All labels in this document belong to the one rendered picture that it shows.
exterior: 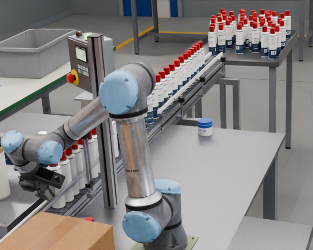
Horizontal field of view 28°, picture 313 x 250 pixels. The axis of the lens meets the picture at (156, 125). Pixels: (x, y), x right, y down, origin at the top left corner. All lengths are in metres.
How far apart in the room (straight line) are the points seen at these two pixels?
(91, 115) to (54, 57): 2.47
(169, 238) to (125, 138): 0.42
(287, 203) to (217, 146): 1.36
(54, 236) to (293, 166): 3.18
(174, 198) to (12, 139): 0.55
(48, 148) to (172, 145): 1.05
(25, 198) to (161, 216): 0.72
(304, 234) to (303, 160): 2.58
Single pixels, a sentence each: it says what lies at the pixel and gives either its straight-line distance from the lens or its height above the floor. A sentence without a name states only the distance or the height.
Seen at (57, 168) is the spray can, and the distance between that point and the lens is 2.28.
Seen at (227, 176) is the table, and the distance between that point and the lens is 2.60.
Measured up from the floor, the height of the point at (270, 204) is 0.49.
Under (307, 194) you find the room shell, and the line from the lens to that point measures 4.29.
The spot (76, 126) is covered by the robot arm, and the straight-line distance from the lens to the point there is 2.06.
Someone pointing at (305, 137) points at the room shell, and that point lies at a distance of 5.20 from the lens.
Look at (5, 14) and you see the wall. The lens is 9.45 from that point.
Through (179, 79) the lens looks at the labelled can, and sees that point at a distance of 3.41.
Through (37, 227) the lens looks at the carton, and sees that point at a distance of 1.75.
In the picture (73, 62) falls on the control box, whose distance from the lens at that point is 2.33.
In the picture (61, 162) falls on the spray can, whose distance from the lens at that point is 2.31.
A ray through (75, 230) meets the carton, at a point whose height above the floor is 1.12.
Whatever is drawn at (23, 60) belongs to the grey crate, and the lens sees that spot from 4.32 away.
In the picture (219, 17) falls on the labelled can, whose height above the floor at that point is 1.08.
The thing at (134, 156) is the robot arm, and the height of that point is 1.23.
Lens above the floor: 1.96
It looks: 21 degrees down
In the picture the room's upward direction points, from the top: 4 degrees counter-clockwise
